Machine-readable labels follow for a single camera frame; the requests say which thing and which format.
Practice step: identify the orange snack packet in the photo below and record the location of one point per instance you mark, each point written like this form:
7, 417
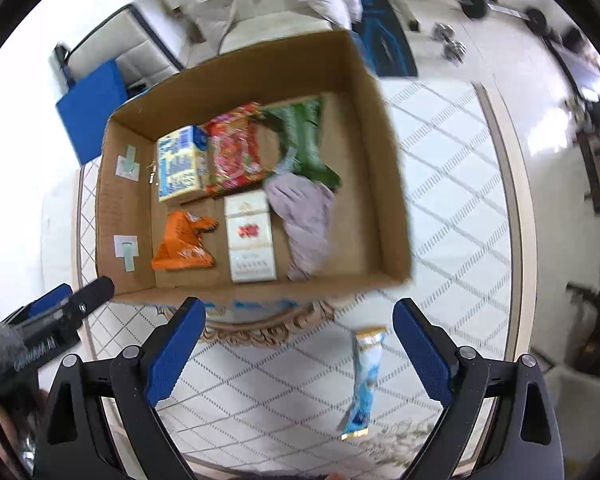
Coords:
181, 246

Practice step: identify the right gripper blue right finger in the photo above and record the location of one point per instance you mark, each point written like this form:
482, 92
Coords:
430, 350

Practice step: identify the dark wooden stand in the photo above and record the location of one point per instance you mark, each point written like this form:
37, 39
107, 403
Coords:
588, 142

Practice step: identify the white cigarette pack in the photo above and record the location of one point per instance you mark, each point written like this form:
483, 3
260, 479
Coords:
249, 237

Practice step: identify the light blue snack stick packet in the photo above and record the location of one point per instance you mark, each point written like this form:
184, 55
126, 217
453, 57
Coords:
367, 355

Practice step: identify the purple fuzzy sock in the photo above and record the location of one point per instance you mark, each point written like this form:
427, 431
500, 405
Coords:
305, 207

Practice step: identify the printed cardboard box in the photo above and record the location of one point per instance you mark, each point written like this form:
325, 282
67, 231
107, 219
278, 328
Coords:
369, 246

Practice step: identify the yellow blue tissue pack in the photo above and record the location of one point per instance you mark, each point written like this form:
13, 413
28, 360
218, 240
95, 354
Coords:
183, 173

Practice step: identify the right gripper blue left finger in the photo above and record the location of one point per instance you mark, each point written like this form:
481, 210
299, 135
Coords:
167, 349

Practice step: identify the chrome dumbbell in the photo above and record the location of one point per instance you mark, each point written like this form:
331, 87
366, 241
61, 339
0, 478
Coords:
453, 50

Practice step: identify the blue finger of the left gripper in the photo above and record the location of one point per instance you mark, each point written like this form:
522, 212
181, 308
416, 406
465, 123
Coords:
49, 300

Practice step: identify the white padded chair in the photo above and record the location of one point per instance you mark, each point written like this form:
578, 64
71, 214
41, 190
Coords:
126, 38

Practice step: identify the floor barbell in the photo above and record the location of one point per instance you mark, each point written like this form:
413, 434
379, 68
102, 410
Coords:
479, 9

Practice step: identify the green snack packet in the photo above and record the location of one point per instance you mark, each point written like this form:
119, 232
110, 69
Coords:
298, 126

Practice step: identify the blue patterned mat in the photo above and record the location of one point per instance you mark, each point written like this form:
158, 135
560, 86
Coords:
380, 33

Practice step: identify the red patterned packet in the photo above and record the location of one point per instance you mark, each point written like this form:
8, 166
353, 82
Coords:
234, 150

